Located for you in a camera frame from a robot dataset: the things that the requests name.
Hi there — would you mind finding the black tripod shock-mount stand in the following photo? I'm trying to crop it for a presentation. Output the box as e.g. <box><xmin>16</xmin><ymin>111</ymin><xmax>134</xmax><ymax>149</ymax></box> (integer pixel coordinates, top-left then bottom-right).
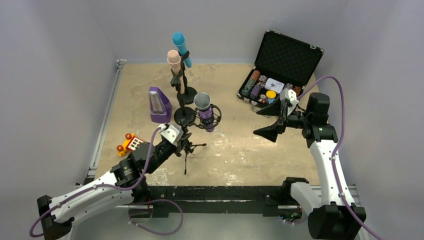
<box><xmin>181</xmin><ymin>104</ymin><xmax>222</xmax><ymax>175</ymax></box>

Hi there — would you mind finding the black round-base mic stand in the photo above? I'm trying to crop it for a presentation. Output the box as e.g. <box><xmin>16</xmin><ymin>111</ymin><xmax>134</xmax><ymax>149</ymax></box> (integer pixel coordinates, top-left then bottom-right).
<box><xmin>178</xmin><ymin>51</ymin><xmax>198</xmax><ymax>105</ymax></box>

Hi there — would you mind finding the purple glitter microphone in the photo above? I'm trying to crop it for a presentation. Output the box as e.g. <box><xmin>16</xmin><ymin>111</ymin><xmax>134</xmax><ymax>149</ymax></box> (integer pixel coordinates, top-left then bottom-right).
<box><xmin>193</xmin><ymin>92</ymin><xmax>215</xmax><ymax>133</ymax></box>

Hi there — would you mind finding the pink microphone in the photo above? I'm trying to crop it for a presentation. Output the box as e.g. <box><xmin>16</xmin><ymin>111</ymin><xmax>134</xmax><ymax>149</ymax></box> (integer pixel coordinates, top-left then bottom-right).
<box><xmin>167</xmin><ymin>50</ymin><xmax>185</xmax><ymax>94</ymax></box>

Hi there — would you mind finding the blue microphone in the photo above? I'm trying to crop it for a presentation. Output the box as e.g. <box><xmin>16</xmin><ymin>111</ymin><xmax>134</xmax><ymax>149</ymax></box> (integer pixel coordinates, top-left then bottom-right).
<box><xmin>172</xmin><ymin>31</ymin><xmax>192</xmax><ymax>68</ymax></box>

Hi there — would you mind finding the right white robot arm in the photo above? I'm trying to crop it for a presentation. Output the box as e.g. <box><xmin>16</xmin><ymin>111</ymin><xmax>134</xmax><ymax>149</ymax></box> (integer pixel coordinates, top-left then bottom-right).
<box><xmin>253</xmin><ymin>91</ymin><xmax>367</xmax><ymax>240</ymax></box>

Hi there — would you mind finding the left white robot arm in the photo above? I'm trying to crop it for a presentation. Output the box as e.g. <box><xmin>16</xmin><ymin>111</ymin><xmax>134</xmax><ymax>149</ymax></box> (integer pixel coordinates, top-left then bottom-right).
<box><xmin>29</xmin><ymin>128</ymin><xmax>191</xmax><ymax>240</ymax></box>

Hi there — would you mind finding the red toy block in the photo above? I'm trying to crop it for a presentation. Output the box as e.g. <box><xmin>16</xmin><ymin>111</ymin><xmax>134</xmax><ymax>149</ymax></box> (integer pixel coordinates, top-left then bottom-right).
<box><xmin>126</xmin><ymin>136</ymin><xmax>144</xmax><ymax>152</ymax></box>

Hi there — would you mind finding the purple metronome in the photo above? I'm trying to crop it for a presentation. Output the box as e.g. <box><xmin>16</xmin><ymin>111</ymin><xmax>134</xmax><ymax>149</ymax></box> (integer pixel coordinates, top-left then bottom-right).
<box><xmin>149</xmin><ymin>87</ymin><xmax>173</xmax><ymax>124</ymax></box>

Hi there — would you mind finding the yellow toy block with knobs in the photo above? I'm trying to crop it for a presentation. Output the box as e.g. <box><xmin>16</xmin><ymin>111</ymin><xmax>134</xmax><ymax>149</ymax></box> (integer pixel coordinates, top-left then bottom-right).
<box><xmin>116</xmin><ymin>133</ymin><xmax>135</xmax><ymax>157</ymax></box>

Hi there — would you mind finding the black poker chip case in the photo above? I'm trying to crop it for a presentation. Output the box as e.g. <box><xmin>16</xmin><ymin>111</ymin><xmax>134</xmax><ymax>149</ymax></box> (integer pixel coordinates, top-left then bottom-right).
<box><xmin>236</xmin><ymin>30</ymin><xmax>325</xmax><ymax>108</ymax></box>

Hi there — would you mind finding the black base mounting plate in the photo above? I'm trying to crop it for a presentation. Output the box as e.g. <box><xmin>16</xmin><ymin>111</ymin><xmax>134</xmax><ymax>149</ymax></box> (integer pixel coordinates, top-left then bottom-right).
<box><xmin>128</xmin><ymin>185</ymin><xmax>302</xmax><ymax>221</ymax></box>

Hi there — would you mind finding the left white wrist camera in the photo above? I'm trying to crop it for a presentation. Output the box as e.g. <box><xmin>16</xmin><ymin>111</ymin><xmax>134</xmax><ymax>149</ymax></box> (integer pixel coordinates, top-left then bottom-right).
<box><xmin>158</xmin><ymin>123</ymin><xmax>184</xmax><ymax>147</ymax></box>

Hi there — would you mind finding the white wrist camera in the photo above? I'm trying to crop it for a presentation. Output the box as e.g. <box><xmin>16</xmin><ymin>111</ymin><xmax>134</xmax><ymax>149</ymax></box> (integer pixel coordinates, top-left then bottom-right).
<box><xmin>279</xmin><ymin>88</ymin><xmax>299</xmax><ymax>116</ymax></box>
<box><xmin>158</xmin><ymin>123</ymin><xmax>184</xmax><ymax>147</ymax></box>

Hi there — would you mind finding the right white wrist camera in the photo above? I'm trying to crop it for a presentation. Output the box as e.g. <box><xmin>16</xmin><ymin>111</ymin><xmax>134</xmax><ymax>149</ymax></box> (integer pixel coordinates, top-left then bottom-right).
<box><xmin>279</xmin><ymin>88</ymin><xmax>299</xmax><ymax>116</ymax></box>

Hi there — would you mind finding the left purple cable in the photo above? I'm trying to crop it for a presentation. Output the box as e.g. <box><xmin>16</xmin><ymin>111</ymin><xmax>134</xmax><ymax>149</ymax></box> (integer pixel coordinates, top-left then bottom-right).
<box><xmin>29</xmin><ymin>124</ymin><xmax>167</xmax><ymax>239</ymax></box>

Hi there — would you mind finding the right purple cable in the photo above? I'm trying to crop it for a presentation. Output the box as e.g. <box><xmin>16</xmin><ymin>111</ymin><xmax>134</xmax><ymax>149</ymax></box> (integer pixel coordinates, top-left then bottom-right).
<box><xmin>296</xmin><ymin>75</ymin><xmax>387</xmax><ymax>240</ymax></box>

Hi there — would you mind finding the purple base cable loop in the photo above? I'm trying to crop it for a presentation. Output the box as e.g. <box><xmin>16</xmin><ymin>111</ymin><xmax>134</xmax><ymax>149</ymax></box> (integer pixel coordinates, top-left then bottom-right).
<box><xmin>128</xmin><ymin>198</ymin><xmax>185</xmax><ymax>237</ymax></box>

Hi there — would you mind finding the aluminium frame rail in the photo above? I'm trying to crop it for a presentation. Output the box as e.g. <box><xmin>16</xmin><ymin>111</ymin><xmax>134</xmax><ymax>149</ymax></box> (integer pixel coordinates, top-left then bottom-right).
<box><xmin>86</xmin><ymin>59</ymin><xmax>127</xmax><ymax>179</ymax></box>

